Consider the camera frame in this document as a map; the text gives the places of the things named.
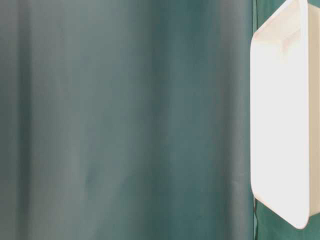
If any white plastic tray case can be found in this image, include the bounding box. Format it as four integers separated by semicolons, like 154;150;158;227
250;0;320;229

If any green table cloth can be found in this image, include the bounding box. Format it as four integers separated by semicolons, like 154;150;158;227
0;0;320;240

